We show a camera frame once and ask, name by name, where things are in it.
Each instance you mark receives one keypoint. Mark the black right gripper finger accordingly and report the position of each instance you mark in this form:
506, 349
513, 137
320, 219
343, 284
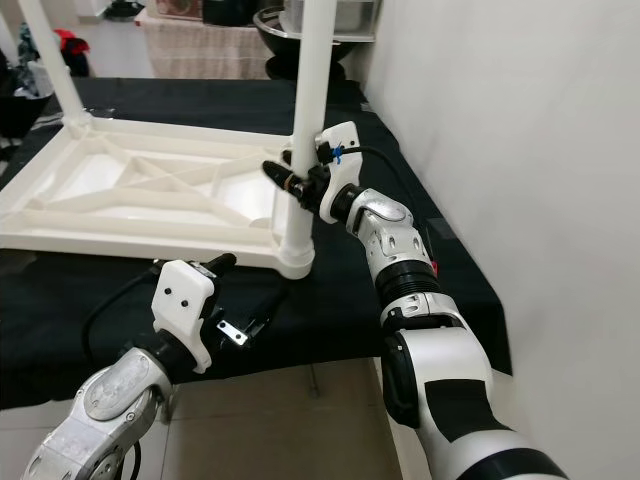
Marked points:
278, 176

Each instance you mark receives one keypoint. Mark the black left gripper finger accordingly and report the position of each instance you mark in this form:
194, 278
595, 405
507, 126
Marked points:
224, 262
272, 308

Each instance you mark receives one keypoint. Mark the white plastic table leg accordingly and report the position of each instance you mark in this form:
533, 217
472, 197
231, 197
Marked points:
318, 70
50, 55

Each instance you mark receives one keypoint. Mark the white plastic table top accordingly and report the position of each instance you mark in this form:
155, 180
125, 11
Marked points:
130, 180

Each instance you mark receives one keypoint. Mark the large black wok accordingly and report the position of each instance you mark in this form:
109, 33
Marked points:
275, 45

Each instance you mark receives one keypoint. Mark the beige cloth covered stand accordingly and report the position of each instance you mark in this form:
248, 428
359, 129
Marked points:
205, 50

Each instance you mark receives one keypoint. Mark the black tablecloth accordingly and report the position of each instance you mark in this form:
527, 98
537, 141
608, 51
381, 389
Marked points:
60, 310

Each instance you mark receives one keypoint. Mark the black plastic bag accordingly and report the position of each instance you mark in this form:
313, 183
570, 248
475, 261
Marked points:
230, 10

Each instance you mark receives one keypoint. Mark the clear grey storage box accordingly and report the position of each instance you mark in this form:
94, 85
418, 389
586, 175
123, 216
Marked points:
355, 12

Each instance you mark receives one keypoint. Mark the storage box with orange lid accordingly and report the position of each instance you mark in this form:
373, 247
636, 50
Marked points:
180, 8

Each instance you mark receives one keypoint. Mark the black shoe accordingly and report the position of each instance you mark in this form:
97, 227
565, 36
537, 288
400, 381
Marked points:
125, 11

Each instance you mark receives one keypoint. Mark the red cloth bundle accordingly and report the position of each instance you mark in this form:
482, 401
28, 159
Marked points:
72, 50

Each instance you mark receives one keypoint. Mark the black open suitcase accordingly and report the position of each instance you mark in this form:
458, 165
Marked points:
20, 110

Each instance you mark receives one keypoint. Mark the white plastic packet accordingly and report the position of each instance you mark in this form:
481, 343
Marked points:
32, 85

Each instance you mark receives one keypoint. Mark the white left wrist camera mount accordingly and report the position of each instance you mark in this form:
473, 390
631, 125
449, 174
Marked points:
185, 300

